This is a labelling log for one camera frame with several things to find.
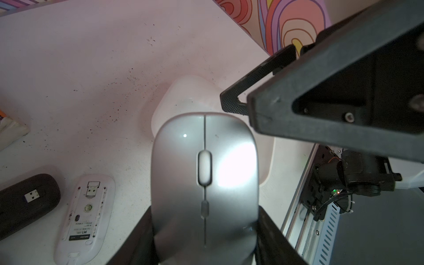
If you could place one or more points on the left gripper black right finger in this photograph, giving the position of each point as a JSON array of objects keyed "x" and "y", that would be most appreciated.
[{"x": 272, "y": 247}]

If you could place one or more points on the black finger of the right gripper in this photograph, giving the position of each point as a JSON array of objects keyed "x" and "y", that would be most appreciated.
[
  {"x": 229, "y": 98},
  {"x": 360, "y": 88}
]

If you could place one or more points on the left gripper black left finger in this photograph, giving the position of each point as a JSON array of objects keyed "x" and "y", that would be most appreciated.
[{"x": 139, "y": 247}]

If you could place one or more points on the white upside-down mouse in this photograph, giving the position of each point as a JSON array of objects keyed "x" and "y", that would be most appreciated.
[{"x": 86, "y": 222}]

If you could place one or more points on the silver wireless mouse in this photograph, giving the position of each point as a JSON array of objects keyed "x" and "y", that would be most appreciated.
[{"x": 204, "y": 191}]

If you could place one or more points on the dark grey upside-down mouse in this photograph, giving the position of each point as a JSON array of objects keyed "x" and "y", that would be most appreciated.
[{"x": 27, "y": 201}]

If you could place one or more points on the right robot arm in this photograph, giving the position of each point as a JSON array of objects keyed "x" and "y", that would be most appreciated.
[{"x": 358, "y": 172}]

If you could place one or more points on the white storage tray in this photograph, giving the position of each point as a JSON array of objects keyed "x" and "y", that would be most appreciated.
[{"x": 189, "y": 94}]

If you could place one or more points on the orange 13-storey treehouse book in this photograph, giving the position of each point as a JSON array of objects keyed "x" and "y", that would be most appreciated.
[{"x": 11, "y": 131}]

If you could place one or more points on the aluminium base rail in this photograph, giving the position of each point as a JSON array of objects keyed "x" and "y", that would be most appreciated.
[{"x": 310, "y": 232}]

